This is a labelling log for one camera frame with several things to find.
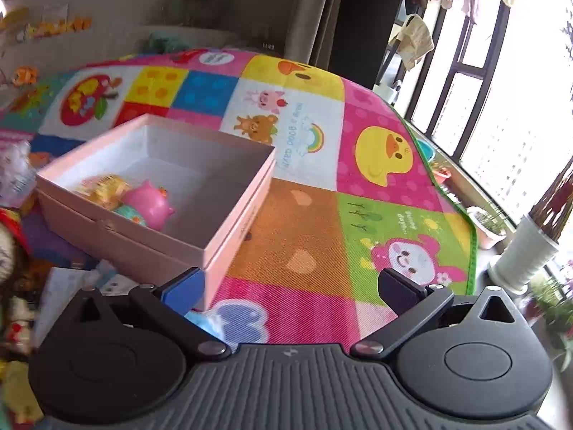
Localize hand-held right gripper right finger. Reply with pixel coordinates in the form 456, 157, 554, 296
350, 268, 521, 362

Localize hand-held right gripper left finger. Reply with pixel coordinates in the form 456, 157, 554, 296
67, 267, 232, 362

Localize pink cardboard box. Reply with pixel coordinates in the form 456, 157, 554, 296
36, 113, 277, 311

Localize teal round toy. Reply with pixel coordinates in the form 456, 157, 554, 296
113, 204, 148, 230

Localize pink pig toy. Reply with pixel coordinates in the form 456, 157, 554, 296
122, 181, 176, 232

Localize blue white tissue packet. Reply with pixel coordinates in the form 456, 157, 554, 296
38, 260, 137, 319

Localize yellow toy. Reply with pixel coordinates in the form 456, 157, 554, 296
74, 175, 130, 210
0, 360, 45, 426

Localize brown plush toy red hat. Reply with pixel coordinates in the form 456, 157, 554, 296
0, 208, 34, 296

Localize light blue plush toy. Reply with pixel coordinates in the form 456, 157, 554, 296
184, 310, 231, 345

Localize pink pot with small plant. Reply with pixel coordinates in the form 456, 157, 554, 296
466, 205, 509, 250

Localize colourful cartoon play mat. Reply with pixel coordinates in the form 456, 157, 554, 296
0, 48, 476, 345

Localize white plant pot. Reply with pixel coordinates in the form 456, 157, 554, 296
487, 214, 560, 295

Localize teal bucket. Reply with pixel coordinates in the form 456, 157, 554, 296
414, 137, 437, 164

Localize flowering plants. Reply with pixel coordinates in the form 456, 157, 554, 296
524, 273, 573, 372

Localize white red toy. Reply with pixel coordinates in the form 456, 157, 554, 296
0, 298, 41, 354

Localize tall potted plant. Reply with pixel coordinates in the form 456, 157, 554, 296
528, 157, 573, 243

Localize clear plastic bag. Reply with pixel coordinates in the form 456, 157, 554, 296
0, 139, 39, 209

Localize teal cloth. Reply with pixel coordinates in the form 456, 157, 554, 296
148, 31, 191, 53

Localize hanging beige cloth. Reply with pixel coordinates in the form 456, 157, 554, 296
389, 13, 436, 71

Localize orange toy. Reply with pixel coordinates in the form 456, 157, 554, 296
11, 66, 39, 87

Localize grey sofa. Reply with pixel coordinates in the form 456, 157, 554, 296
0, 0, 336, 81

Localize brown curtain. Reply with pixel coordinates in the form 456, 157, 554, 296
309, 0, 408, 90

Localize black window frame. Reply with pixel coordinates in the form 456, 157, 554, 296
380, 0, 573, 216

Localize orange wall stickers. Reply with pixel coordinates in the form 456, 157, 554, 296
18, 15, 92, 40

